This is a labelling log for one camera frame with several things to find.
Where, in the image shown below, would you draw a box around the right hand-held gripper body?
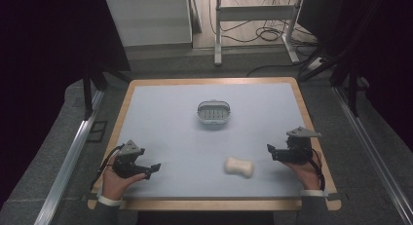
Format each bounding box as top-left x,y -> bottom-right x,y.
273,126 -> 322,165

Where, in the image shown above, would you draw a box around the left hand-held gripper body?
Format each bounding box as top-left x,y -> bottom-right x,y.
112,139 -> 152,180

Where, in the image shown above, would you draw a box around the person's right hand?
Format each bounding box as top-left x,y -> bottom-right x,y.
282,149 -> 323,192

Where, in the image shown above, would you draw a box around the person's left hand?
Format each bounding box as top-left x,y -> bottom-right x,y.
101,154 -> 147,202

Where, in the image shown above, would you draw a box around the light blue table mat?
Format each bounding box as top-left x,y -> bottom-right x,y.
116,82 -> 309,201

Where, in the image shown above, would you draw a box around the grey soap dish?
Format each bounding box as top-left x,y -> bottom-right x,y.
196,99 -> 232,125

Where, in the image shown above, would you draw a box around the black metal stand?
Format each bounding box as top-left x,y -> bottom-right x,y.
81,63 -> 132,122
329,46 -> 369,118

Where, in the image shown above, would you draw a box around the white power strip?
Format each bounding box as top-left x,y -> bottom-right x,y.
306,56 -> 326,72

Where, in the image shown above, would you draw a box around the dark curtain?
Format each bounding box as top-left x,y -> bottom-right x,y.
0,0 -> 131,209
296,0 -> 413,153

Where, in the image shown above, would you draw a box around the white cabinet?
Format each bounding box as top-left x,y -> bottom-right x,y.
106,0 -> 194,48

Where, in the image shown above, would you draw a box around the left hand-held gripper cable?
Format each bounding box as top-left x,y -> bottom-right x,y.
90,143 -> 126,191

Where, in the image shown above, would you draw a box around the hand-held gripper cable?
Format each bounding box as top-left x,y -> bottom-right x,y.
90,143 -> 126,191
309,147 -> 326,191

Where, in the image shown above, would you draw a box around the right hand-held gripper cable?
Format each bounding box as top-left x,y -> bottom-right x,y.
309,147 -> 326,191

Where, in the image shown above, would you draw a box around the aluminium floor rail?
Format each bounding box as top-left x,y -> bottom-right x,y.
333,86 -> 413,225
33,89 -> 105,225

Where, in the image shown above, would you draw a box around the black floor cables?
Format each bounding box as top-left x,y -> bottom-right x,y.
207,0 -> 318,78

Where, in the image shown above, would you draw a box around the white metal desk frame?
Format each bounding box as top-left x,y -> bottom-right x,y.
213,0 -> 307,66

